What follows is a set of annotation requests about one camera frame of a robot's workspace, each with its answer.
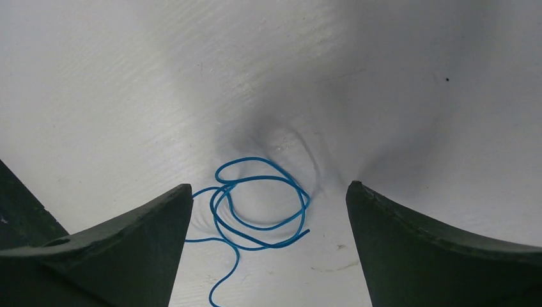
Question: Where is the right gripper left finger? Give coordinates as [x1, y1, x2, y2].
[1, 164, 193, 306]

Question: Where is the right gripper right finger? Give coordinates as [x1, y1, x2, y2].
[346, 181, 541, 306]

